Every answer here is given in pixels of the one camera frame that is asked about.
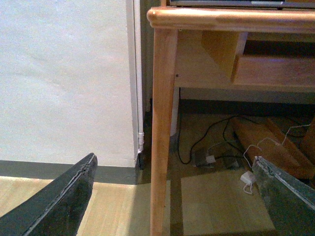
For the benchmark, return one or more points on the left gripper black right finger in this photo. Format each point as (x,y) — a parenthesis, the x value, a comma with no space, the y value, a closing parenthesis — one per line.
(289,202)

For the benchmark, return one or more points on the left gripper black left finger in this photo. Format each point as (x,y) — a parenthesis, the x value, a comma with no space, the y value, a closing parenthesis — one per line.
(58,208)

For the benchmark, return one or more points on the white power adapter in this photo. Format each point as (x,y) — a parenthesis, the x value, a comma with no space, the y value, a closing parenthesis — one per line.
(248,178)

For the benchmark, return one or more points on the wooden rolling stand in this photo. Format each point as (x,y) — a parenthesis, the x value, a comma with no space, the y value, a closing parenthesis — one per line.
(267,140)

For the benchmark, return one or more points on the grey power strip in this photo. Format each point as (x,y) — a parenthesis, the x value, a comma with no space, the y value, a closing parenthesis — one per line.
(207,158)

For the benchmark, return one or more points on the wooden desk drawer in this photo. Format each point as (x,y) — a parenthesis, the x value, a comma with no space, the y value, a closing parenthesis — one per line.
(274,71)

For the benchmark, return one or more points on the wooden desk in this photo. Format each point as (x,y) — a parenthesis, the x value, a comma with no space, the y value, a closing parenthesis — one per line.
(197,47)

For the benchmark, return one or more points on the laptop on desk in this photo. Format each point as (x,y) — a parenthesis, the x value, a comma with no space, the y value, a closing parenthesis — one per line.
(277,4)

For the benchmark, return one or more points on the white wall pipe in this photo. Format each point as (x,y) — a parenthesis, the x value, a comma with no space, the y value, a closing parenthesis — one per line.
(138,65)

